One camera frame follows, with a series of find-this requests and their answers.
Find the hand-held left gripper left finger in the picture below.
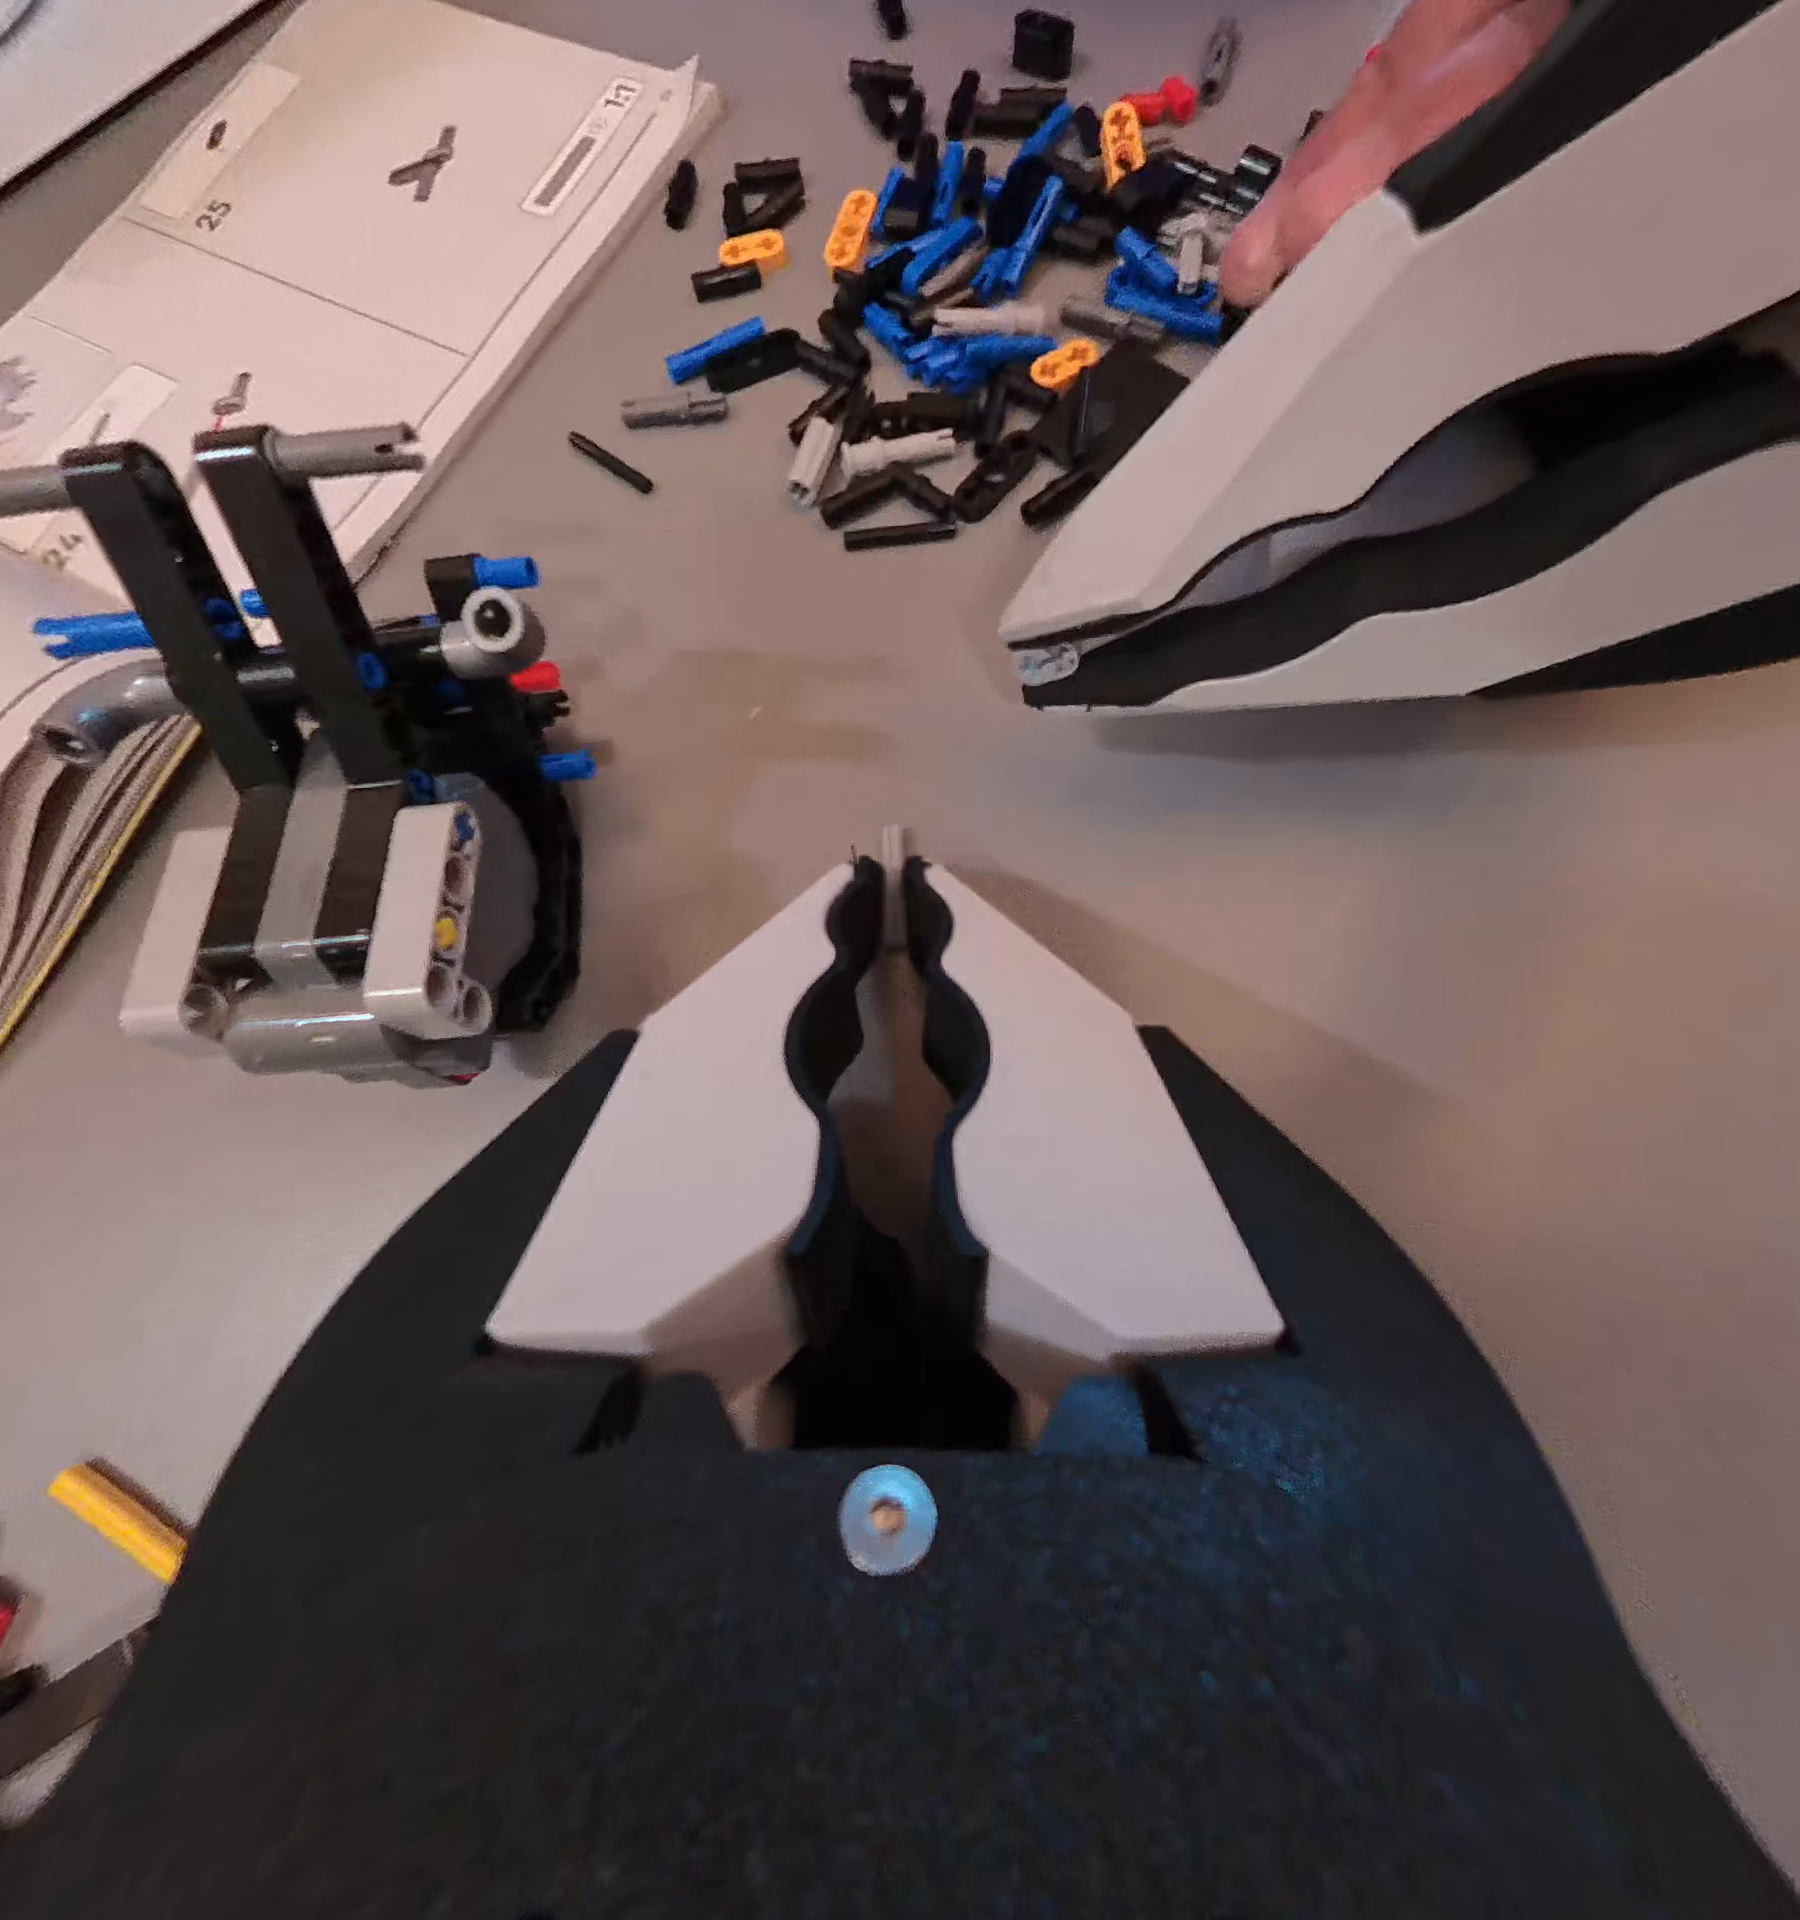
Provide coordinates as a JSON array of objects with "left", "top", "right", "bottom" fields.
[{"left": 484, "top": 862, "right": 903, "bottom": 1421}]

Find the person's right hand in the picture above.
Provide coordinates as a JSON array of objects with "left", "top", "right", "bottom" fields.
[{"left": 1219, "top": 0, "right": 1578, "bottom": 311}]

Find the open instruction booklet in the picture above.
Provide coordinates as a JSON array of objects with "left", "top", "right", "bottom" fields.
[{"left": 0, "top": 0, "right": 726, "bottom": 1127}]

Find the white document stand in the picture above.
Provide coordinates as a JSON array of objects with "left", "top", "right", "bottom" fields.
[{"left": 0, "top": 0, "right": 269, "bottom": 230}]

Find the grey black toy brick model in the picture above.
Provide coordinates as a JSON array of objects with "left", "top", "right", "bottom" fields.
[{"left": 0, "top": 424, "right": 597, "bottom": 1089}]

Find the yellow toy axle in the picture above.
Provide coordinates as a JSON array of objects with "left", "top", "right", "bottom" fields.
[{"left": 48, "top": 1461, "right": 193, "bottom": 1587}]

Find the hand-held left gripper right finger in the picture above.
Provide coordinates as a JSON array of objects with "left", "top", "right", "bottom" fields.
[{"left": 900, "top": 857, "right": 1289, "bottom": 1406}]

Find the pile of small toy pins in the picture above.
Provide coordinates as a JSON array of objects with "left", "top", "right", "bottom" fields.
[{"left": 571, "top": 0, "right": 1292, "bottom": 556}]

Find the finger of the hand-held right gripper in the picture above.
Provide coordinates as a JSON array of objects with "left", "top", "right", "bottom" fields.
[
  {"left": 1024, "top": 432, "right": 1800, "bottom": 717},
  {"left": 998, "top": 26, "right": 1800, "bottom": 649}
]

